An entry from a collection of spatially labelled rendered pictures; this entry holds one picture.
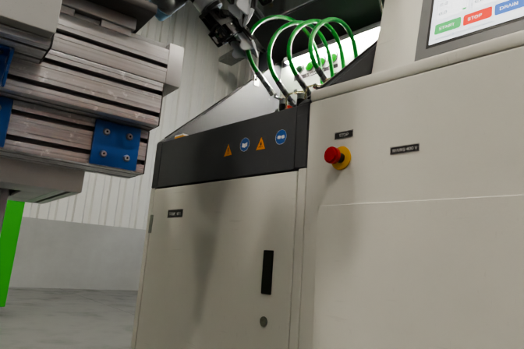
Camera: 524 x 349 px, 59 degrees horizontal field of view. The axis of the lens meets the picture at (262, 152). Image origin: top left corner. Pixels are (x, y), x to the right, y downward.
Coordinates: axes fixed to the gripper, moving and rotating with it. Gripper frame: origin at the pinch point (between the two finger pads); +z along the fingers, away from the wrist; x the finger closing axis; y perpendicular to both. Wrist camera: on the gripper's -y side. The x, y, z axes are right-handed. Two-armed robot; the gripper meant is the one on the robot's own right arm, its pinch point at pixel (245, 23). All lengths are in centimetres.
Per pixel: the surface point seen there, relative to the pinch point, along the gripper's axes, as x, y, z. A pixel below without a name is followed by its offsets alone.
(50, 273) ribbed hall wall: -639, -184, 102
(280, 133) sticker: 13.9, -2.8, 34.1
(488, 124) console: 64, -3, 40
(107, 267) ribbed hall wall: -628, -268, 90
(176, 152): -33.4, -2.9, 32.8
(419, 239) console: 51, -3, 60
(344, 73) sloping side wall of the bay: 22.8, -16.4, 15.6
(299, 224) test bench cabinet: 22, -3, 57
